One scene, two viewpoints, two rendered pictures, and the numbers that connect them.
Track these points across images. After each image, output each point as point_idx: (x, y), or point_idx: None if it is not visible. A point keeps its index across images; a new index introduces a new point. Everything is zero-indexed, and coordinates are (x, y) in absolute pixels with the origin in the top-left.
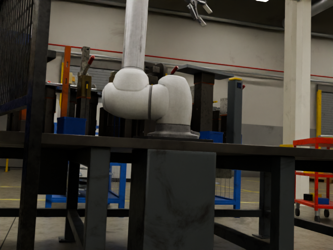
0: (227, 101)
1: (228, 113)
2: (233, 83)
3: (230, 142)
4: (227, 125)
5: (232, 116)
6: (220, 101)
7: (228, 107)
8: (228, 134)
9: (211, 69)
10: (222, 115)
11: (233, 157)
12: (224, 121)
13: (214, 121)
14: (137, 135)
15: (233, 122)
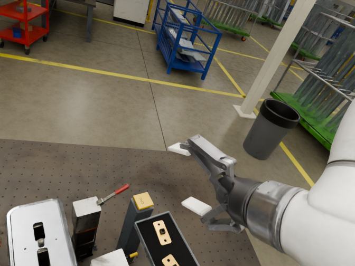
0: (132, 231)
1: (131, 241)
2: (149, 212)
3: (129, 259)
4: (127, 250)
5: (138, 240)
6: (78, 219)
7: (132, 236)
8: (126, 256)
9: (195, 258)
10: (82, 231)
11: None
12: (86, 235)
13: (40, 236)
14: None
15: (138, 244)
